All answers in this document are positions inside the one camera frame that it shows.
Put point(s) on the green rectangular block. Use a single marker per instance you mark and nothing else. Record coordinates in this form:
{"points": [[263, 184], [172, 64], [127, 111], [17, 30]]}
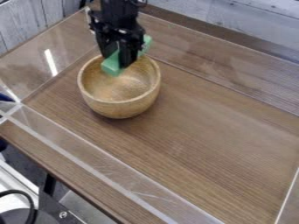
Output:
{"points": [[109, 64]]}

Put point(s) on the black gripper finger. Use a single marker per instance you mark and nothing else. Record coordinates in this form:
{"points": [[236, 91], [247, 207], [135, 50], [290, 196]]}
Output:
{"points": [[127, 53], [107, 43]]}

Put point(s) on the clear acrylic corner bracket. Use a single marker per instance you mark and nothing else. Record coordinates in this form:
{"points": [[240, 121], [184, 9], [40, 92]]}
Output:
{"points": [[91, 20]]}

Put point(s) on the black table leg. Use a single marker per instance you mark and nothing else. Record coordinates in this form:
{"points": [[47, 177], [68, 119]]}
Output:
{"points": [[49, 184]]}

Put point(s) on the brown wooden bowl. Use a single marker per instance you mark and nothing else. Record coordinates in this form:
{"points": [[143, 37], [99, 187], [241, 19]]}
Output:
{"points": [[124, 96]]}

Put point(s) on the clear acrylic tray wall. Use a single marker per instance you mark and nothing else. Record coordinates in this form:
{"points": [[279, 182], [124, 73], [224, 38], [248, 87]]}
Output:
{"points": [[128, 179]]}

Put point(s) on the black metal bracket with screw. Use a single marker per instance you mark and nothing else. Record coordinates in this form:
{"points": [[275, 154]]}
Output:
{"points": [[52, 212]]}

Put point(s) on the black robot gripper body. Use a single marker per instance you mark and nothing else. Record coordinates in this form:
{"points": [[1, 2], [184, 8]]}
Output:
{"points": [[116, 17]]}

